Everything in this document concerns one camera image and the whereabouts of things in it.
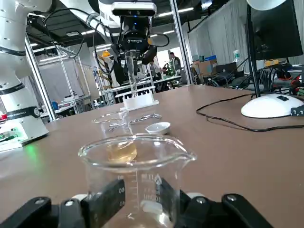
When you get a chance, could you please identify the person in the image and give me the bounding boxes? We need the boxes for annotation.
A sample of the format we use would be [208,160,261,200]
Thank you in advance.
[168,52,182,72]

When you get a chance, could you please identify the small clear glass beaker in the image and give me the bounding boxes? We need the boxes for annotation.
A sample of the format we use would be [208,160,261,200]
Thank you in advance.
[77,133,197,228]

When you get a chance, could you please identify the small white ceramic dish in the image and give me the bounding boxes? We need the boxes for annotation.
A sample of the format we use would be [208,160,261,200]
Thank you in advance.
[145,122,171,135]

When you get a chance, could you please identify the white desk lamp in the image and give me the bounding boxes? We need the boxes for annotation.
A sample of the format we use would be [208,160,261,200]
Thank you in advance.
[241,0,304,119]

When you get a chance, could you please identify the white test tube rack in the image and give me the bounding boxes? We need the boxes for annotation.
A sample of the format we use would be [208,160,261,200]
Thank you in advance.
[115,85,159,112]

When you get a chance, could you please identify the black lamp cable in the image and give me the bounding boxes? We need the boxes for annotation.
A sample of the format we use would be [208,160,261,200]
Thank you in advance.
[196,94,304,133]

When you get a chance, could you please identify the metal crucible tongs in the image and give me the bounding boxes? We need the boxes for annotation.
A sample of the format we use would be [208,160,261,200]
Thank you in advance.
[108,113,163,133]

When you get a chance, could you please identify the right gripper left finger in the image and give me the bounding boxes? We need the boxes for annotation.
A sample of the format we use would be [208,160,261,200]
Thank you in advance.
[0,178,126,228]

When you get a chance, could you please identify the black computer monitor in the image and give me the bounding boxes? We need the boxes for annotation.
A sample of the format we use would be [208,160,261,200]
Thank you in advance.
[250,0,304,60]

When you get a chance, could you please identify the clear glass test tube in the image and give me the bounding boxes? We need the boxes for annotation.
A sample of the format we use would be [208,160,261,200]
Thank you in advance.
[125,50,138,98]

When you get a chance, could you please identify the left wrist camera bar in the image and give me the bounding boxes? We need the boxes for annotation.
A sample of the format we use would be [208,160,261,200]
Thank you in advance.
[111,1,158,18]

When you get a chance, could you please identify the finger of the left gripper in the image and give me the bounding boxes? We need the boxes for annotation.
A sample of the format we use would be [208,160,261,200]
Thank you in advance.
[117,44,130,60]
[139,45,158,66]

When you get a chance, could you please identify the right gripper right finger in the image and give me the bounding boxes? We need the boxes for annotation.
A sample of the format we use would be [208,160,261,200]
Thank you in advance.
[159,177,274,228]

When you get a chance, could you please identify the large clear glass beaker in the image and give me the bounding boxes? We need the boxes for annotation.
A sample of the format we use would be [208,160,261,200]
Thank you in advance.
[92,111,138,165]

